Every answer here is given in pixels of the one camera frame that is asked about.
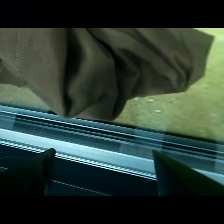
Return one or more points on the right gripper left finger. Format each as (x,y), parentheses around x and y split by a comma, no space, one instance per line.
(26,175)

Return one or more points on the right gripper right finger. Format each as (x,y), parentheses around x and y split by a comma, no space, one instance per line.
(181,180)

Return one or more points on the brown pants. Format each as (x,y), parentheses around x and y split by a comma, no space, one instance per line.
(100,66)

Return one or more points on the silver frame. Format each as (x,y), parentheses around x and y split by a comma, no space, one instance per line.
(100,150)

